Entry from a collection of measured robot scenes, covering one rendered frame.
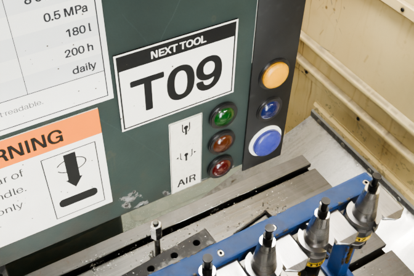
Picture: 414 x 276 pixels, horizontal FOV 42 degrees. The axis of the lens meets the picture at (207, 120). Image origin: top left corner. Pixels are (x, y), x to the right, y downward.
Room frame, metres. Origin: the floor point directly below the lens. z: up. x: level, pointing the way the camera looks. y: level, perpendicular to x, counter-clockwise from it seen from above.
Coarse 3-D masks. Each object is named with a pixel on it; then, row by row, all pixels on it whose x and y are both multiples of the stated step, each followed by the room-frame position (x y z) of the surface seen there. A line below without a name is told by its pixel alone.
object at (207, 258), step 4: (204, 256) 0.44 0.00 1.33; (208, 256) 0.44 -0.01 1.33; (212, 256) 0.44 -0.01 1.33; (204, 260) 0.44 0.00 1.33; (208, 260) 0.44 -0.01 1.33; (212, 260) 0.44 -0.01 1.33; (204, 264) 0.44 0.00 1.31; (208, 264) 0.44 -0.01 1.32; (212, 264) 0.44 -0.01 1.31; (204, 268) 0.44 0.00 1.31; (208, 268) 0.44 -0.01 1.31; (212, 268) 0.44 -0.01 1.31; (204, 272) 0.44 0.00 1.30; (208, 272) 0.43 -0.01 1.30; (212, 272) 0.44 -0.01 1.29
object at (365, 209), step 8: (368, 192) 0.60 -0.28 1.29; (376, 192) 0.60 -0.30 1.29; (360, 200) 0.61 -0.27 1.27; (368, 200) 0.60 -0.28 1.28; (376, 200) 0.60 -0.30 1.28; (352, 208) 0.61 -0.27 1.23; (360, 208) 0.60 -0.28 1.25; (368, 208) 0.59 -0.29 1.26; (376, 208) 0.60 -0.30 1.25; (360, 216) 0.59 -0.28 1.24; (368, 216) 0.59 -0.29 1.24
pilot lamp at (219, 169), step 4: (224, 160) 0.33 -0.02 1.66; (228, 160) 0.34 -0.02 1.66; (216, 164) 0.33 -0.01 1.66; (220, 164) 0.33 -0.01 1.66; (224, 164) 0.33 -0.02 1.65; (228, 164) 0.33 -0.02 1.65; (216, 168) 0.33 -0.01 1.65; (220, 168) 0.33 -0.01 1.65; (224, 168) 0.33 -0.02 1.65; (228, 168) 0.33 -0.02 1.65; (216, 172) 0.33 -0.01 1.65; (220, 172) 0.33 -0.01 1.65; (224, 172) 0.33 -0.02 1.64
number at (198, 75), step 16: (224, 48) 0.33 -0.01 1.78; (176, 64) 0.31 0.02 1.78; (192, 64) 0.32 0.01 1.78; (208, 64) 0.33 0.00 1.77; (224, 64) 0.33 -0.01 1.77; (176, 80) 0.31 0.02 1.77; (192, 80) 0.32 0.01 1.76; (208, 80) 0.33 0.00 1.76; (224, 80) 0.34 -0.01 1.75; (176, 96) 0.31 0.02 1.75; (192, 96) 0.32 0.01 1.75
